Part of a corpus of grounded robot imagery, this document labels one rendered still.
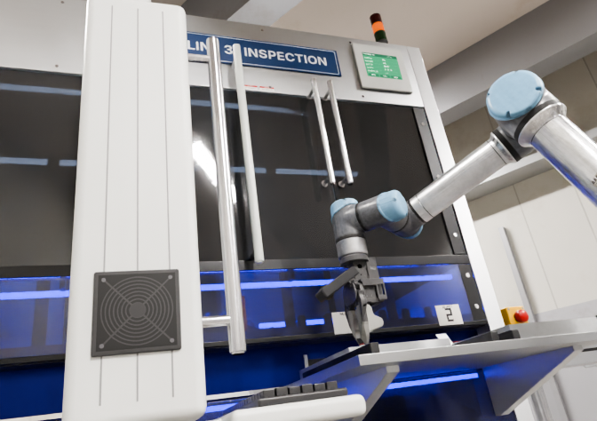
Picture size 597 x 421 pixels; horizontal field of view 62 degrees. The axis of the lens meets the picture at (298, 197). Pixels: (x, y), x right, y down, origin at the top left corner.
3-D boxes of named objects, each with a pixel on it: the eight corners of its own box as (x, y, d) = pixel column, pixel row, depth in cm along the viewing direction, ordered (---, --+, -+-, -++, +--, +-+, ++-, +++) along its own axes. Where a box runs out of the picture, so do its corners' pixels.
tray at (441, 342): (300, 384, 134) (298, 370, 136) (385, 374, 143) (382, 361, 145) (352, 364, 106) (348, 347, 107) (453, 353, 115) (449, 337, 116)
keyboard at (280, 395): (217, 423, 104) (216, 410, 105) (281, 414, 109) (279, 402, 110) (258, 407, 70) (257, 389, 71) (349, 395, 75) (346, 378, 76)
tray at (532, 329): (430, 365, 137) (427, 352, 138) (505, 356, 145) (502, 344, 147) (513, 340, 108) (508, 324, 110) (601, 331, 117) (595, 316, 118)
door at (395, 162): (346, 258, 149) (316, 99, 174) (465, 256, 164) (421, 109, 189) (346, 258, 148) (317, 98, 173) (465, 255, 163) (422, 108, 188)
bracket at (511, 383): (495, 416, 140) (481, 368, 145) (504, 414, 141) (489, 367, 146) (593, 404, 111) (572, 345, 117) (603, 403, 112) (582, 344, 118)
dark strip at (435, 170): (472, 321, 153) (411, 107, 186) (484, 320, 154) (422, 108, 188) (474, 320, 152) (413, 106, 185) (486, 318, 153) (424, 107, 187)
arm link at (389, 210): (409, 196, 128) (372, 210, 133) (391, 183, 119) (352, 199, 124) (417, 224, 124) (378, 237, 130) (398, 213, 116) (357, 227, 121)
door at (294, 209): (187, 263, 133) (179, 86, 158) (345, 258, 149) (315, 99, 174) (187, 262, 132) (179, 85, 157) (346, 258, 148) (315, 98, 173)
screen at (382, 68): (361, 88, 181) (350, 44, 190) (411, 93, 188) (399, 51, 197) (362, 86, 180) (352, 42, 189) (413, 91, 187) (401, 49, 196)
